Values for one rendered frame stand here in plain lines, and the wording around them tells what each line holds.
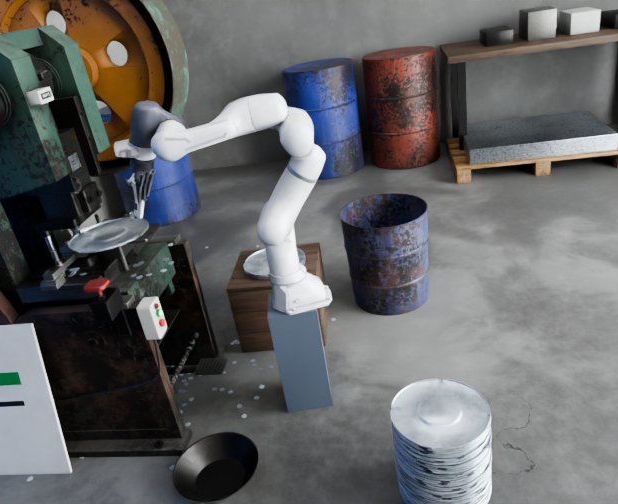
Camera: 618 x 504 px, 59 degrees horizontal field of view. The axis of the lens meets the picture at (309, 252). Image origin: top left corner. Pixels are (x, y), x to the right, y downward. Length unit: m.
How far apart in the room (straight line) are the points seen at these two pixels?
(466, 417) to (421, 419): 0.13
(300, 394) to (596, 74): 4.03
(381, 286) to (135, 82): 1.39
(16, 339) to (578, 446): 1.96
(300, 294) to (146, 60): 1.04
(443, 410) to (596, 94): 4.09
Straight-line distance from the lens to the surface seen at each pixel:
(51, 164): 1.91
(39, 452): 2.41
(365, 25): 5.05
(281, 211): 1.81
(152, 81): 2.26
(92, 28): 2.36
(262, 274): 2.46
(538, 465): 2.05
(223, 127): 1.71
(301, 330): 2.02
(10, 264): 2.19
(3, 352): 2.27
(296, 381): 2.16
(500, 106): 5.25
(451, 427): 1.70
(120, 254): 2.12
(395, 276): 2.59
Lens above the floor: 1.51
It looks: 26 degrees down
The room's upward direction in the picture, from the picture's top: 10 degrees counter-clockwise
